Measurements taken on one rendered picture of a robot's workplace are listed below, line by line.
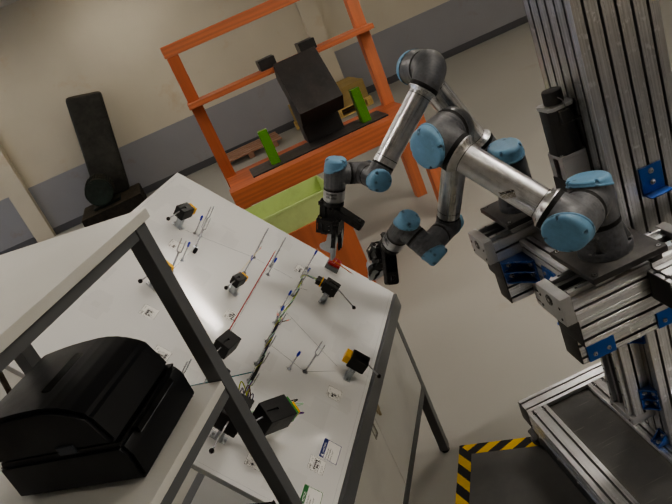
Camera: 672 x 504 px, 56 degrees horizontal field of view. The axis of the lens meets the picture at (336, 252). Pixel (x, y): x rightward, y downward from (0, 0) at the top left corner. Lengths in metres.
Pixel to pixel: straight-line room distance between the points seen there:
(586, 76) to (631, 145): 0.26
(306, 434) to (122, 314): 0.65
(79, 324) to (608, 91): 1.61
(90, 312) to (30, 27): 9.74
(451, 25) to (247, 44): 3.62
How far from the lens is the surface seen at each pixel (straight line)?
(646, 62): 2.01
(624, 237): 1.86
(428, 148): 1.73
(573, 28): 1.88
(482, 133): 2.31
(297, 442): 1.89
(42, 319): 1.05
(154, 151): 11.42
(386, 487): 2.29
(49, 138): 11.63
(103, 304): 2.00
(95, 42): 11.35
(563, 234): 1.68
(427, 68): 2.06
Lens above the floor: 2.10
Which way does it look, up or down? 22 degrees down
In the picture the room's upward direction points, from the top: 24 degrees counter-clockwise
